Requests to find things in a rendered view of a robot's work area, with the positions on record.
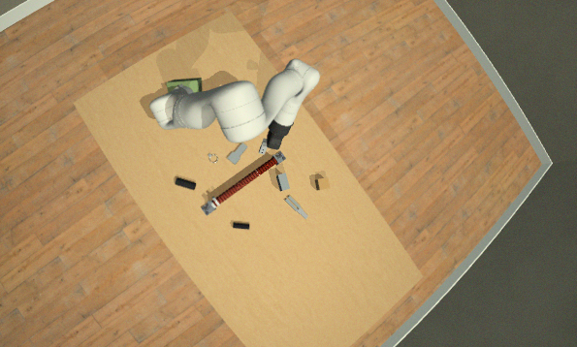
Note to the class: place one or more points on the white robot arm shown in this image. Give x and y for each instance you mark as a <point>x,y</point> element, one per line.
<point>240,112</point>

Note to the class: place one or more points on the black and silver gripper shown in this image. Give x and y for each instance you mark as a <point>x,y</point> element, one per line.
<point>278,129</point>

